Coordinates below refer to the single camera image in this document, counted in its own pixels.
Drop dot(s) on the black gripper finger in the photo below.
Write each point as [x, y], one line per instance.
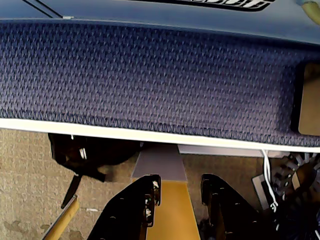
[232, 215]
[125, 215]

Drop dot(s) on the gray power box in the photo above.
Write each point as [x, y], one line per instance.
[261, 190]

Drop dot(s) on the tan wooden stick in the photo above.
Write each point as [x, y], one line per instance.
[65, 217]

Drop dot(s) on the gray metal desk leg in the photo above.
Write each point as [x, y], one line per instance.
[160, 165]

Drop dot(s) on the black bag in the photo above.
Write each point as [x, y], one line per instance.
[75, 155]

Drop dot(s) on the blue fabric floor panel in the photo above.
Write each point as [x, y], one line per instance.
[150, 82]

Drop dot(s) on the brown cardboard panel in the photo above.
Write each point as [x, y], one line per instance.
[310, 100]

